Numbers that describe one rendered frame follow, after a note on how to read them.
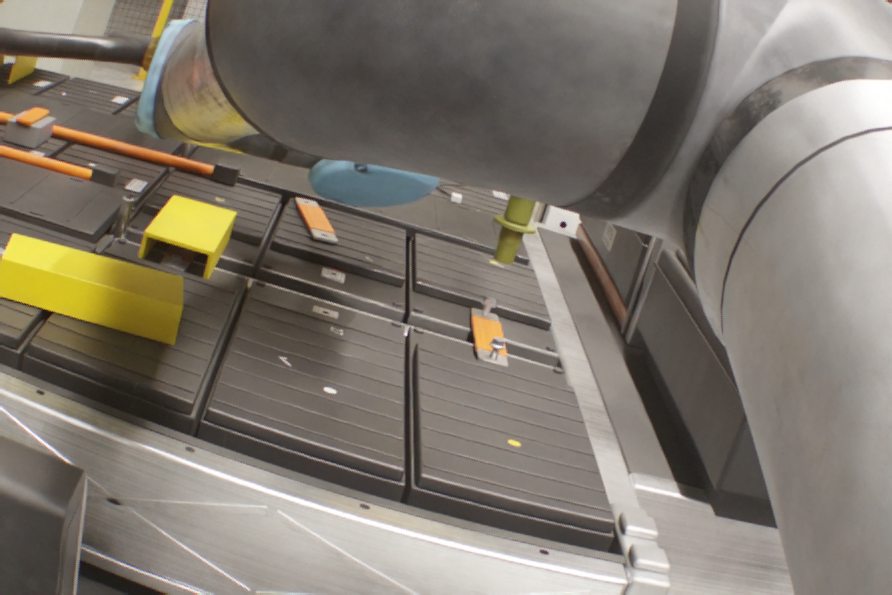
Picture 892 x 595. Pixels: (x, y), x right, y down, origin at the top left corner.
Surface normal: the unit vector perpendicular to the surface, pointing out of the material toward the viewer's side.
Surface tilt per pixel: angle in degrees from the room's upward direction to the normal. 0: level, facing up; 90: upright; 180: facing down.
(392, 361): 0
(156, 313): 90
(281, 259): 0
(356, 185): 146
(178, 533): 90
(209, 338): 0
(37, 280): 90
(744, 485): 90
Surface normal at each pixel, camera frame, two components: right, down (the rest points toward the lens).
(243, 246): 0.30, -0.92
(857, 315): -0.73, -0.47
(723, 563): 0.04, 0.28
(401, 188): -0.04, 0.96
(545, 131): -0.18, 0.74
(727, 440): -0.95, -0.28
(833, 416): -0.90, -0.28
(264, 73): -0.64, 0.54
